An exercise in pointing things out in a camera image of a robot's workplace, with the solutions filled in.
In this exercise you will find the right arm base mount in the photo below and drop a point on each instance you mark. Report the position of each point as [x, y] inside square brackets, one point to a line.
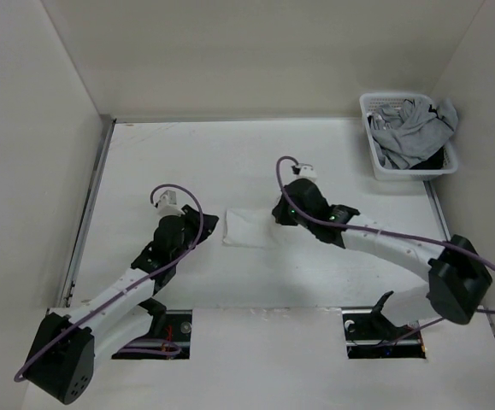
[369, 335]

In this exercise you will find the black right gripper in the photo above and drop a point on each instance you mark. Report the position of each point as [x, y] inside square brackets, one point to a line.
[279, 212]

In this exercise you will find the grey tank top in basket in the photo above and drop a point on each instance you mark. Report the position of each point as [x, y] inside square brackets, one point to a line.
[406, 136]

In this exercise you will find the white plastic laundry basket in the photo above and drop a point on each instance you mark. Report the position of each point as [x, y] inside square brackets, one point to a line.
[369, 102]

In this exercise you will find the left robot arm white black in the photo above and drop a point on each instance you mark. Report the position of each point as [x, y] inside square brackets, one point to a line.
[68, 347]

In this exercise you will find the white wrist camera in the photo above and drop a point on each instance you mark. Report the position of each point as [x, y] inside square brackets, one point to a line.
[166, 204]
[304, 171]

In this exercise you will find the black garment in basket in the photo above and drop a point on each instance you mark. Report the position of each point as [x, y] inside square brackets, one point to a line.
[434, 162]

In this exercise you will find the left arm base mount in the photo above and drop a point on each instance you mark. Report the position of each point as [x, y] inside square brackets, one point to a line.
[168, 338]

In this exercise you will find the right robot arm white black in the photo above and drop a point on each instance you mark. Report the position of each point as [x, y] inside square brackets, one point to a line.
[454, 281]

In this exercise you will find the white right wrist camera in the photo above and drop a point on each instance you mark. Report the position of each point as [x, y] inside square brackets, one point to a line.
[304, 171]

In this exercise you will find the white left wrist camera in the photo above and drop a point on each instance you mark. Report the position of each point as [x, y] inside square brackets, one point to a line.
[166, 204]

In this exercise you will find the white tank top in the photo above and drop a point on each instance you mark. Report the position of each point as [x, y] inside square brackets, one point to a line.
[249, 228]

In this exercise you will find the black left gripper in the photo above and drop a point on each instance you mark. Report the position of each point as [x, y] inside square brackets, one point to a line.
[193, 219]

